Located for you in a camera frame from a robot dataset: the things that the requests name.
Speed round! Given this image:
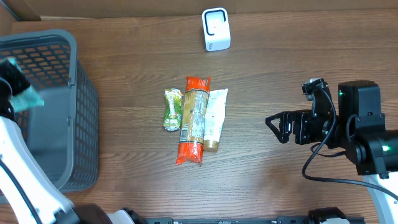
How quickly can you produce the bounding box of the green snack pouch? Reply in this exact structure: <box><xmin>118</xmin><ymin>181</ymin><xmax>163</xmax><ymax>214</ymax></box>
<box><xmin>163</xmin><ymin>88</ymin><xmax>183</xmax><ymax>131</ymax></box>

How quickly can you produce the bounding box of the orange pasta package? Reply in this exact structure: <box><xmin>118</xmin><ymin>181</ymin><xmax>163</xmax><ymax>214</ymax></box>
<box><xmin>176</xmin><ymin>77</ymin><xmax>211</xmax><ymax>165</ymax></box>

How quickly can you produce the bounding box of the white tube gold cap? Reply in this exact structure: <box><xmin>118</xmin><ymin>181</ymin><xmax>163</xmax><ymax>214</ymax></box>
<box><xmin>204</xmin><ymin>88</ymin><xmax>228</xmax><ymax>152</ymax></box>

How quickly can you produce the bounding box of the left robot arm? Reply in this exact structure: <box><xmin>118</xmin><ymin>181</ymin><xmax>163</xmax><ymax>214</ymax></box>
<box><xmin>1</xmin><ymin>58</ymin><xmax>135</xmax><ymax>224</ymax></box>

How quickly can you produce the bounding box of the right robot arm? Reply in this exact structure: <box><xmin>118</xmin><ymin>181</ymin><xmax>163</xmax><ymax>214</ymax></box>
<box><xmin>265</xmin><ymin>78</ymin><xmax>397</xmax><ymax>223</ymax></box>

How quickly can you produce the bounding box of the teal snack packet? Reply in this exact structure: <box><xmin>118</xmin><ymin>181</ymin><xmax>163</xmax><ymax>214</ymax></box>
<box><xmin>5</xmin><ymin>57</ymin><xmax>45</xmax><ymax>112</ymax></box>

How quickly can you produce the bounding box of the white barcode scanner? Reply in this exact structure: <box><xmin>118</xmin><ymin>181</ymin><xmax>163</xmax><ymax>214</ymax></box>
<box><xmin>201</xmin><ymin>7</ymin><xmax>231</xmax><ymax>52</ymax></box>

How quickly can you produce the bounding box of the grey plastic mesh basket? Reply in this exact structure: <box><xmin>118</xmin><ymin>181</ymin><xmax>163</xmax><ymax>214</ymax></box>
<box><xmin>1</xmin><ymin>29</ymin><xmax>99</xmax><ymax>193</ymax></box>

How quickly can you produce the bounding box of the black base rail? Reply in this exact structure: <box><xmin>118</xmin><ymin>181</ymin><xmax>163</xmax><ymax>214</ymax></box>
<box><xmin>144</xmin><ymin>207</ymin><xmax>364</xmax><ymax>224</ymax></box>

